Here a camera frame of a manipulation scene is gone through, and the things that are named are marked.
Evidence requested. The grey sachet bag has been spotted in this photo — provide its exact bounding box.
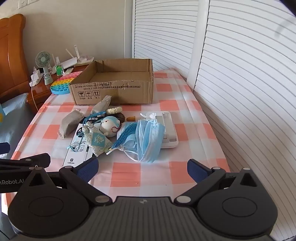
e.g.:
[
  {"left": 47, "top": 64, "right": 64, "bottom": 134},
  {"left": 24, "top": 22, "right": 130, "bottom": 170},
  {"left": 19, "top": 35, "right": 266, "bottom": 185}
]
[
  {"left": 89, "top": 95, "right": 112, "bottom": 115},
  {"left": 58, "top": 110, "right": 85, "bottom": 140}
]

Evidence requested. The green desk fan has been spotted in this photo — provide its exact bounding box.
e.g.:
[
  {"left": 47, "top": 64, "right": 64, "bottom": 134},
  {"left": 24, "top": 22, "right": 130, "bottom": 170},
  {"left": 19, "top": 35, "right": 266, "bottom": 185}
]
[{"left": 35, "top": 51, "right": 54, "bottom": 85}]

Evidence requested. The white scrunchie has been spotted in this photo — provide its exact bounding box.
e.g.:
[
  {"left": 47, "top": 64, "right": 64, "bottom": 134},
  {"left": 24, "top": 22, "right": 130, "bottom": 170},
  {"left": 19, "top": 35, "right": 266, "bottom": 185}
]
[{"left": 106, "top": 106, "right": 123, "bottom": 115}]

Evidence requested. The checkered tablecloth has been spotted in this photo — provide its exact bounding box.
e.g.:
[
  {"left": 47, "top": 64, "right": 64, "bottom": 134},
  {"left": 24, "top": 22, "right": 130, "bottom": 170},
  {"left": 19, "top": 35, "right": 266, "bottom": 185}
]
[{"left": 6, "top": 67, "right": 232, "bottom": 209}]

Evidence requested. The white router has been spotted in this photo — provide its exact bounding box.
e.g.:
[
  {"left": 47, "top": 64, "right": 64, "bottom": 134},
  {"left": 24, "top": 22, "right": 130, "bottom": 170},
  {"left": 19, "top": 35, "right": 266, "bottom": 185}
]
[{"left": 51, "top": 45, "right": 80, "bottom": 69}]

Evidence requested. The brown scrunchie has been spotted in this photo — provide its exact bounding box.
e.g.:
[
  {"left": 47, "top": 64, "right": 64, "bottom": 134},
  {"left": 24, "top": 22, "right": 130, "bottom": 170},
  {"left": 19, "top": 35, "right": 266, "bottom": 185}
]
[{"left": 105, "top": 112, "right": 127, "bottom": 123}]

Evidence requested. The black pen box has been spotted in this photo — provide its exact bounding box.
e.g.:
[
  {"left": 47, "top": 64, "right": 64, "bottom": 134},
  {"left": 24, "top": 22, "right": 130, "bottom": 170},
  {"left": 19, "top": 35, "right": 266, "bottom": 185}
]
[{"left": 82, "top": 115, "right": 102, "bottom": 128}]

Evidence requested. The wooden nightstand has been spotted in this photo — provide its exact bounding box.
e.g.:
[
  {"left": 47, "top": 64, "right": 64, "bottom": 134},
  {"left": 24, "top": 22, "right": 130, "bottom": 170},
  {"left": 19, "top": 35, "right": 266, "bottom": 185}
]
[{"left": 26, "top": 63, "right": 91, "bottom": 114}]

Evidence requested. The rainbow pop toy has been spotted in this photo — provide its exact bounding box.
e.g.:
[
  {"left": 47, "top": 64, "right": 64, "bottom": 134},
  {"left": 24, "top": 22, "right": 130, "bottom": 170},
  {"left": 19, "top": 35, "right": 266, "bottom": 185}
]
[{"left": 50, "top": 71, "right": 83, "bottom": 95}]

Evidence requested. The brown cardboard box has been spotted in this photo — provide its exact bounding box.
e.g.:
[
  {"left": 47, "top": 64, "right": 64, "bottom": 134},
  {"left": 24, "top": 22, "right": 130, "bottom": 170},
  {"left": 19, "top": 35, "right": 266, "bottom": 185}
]
[{"left": 69, "top": 58, "right": 154, "bottom": 106}]

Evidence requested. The plush doll with blue hat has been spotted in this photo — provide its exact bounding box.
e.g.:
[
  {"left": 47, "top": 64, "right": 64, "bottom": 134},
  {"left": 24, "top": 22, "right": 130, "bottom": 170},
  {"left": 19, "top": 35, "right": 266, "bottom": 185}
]
[{"left": 99, "top": 116, "right": 122, "bottom": 138}]

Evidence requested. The white power strip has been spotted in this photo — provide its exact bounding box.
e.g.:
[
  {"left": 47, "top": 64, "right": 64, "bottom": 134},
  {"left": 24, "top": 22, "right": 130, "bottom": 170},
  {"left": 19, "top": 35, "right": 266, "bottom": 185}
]
[{"left": 30, "top": 66, "right": 46, "bottom": 88}]

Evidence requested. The wooden headboard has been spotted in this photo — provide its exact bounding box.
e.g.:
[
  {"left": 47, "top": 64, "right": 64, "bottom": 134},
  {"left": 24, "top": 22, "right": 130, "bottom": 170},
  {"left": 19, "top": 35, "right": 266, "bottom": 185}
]
[{"left": 0, "top": 13, "right": 30, "bottom": 100}]

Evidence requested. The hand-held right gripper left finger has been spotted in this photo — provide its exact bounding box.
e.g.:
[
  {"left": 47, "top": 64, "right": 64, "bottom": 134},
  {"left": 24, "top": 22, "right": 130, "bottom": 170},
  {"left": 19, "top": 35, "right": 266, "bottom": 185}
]
[{"left": 27, "top": 157, "right": 113, "bottom": 207}]

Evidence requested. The white plastic box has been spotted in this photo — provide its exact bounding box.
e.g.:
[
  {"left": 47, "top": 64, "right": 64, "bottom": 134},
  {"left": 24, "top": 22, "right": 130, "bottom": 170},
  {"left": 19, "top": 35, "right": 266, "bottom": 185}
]
[{"left": 140, "top": 111, "right": 180, "bottom": 149}]

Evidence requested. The white louvred closet door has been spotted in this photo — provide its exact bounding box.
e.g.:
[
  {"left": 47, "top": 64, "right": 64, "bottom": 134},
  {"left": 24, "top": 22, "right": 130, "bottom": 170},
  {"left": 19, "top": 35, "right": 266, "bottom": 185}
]
[
  {"left": 194, "top": 0, "right": 296, "bottom": 241},
  {"left": 132, "top": 0, "right": 200, "bottom": 73}
]

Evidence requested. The white flat box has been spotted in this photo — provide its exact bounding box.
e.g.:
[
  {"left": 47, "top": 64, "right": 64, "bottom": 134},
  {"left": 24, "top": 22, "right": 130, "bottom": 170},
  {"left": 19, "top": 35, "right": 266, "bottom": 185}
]
[{"left": 77, "top": 56, "right": 95, "bottom": 64}]

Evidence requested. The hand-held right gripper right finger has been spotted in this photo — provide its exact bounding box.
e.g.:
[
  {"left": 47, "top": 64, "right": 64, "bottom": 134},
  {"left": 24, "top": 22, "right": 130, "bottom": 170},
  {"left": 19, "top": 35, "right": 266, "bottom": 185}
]
[{"left": 173, "top": 159, "right": 258, "bottom": 207}]

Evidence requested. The white cable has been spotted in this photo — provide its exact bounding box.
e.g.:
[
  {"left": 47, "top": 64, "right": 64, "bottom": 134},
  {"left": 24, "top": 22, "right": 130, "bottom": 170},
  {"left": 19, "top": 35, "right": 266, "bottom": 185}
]
[{"left": 29, "top": 85, "right": 39, "bottom": 112}]

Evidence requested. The white pen box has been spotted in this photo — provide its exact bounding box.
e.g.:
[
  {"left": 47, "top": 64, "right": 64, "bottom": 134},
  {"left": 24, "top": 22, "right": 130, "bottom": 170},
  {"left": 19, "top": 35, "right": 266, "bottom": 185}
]
[{"left": 62, "top": 125, "right": 98, "bottom": 168}]

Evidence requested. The floral sachet with blue tassel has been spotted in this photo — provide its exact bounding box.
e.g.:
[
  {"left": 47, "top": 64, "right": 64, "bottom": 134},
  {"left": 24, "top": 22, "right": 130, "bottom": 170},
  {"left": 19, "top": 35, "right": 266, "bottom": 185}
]
[{"left": 82, "top": 122, "right": 139, "bottom": 156}]

